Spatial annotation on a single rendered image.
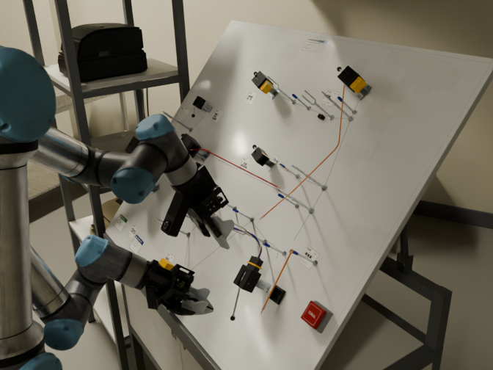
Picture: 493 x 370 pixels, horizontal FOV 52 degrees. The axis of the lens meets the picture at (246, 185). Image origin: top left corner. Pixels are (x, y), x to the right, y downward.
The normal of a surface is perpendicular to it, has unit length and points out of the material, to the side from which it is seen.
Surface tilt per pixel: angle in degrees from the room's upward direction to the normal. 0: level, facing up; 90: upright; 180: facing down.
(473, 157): 90
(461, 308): 0
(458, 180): 90
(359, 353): 0
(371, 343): 0
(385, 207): 50
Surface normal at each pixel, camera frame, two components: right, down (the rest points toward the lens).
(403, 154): -0.65, -0.40
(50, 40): -0.48, 0.38
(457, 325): -0.04, -0.91
